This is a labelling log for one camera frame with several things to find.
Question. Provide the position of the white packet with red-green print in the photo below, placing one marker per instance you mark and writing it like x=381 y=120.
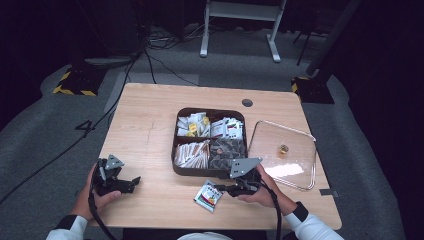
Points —
x=206 y=198

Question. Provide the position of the clear lid with knob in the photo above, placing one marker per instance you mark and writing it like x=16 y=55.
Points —
x=286 y=166

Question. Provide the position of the grey tape strip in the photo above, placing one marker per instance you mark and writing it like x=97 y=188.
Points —
x=328 y=192

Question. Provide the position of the dark brown divided tray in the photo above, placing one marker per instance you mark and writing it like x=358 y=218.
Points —
x=178 y=171

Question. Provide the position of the pile of white red-green packets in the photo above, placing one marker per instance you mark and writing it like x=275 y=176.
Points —
x=228 y=128

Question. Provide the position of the pile of dark triangular packets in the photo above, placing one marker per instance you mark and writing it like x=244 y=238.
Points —
x=226 y=151

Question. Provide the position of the black stand with striped base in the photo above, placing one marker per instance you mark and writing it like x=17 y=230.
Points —
x=316 y=90
x=78 y=83

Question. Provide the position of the white metal desk frame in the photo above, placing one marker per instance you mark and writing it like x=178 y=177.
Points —
x=243 y=10

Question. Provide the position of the person's torso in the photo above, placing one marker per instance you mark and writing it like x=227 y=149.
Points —
x=203 y=236

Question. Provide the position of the person's left hand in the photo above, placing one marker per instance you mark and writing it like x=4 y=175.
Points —
x=85 y=203

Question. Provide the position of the pile of brown-white stick packets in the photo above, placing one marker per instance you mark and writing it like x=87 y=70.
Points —
x=191 y=155

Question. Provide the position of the pile of white-yellow packets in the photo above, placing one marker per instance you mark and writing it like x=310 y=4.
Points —
x=193 y=125

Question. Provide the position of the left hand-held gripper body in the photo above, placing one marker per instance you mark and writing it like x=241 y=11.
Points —
x=106 y=181

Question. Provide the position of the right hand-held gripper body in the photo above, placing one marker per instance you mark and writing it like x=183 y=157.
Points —
x=245 y=168

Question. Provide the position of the person's right hand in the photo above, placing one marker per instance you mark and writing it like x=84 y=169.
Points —
x=270 y=195

